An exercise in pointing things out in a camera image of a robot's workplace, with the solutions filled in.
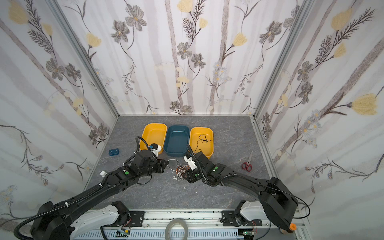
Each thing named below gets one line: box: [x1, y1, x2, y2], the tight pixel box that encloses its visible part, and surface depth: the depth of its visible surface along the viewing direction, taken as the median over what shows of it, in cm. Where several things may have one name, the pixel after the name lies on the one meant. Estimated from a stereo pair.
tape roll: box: [164, 218, 189, 240], surface depth 70 cm
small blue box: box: [108, 148, 119, 156], surface depth 100 cm
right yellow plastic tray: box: [189, 127, 214, 160], surface depth 106 cm
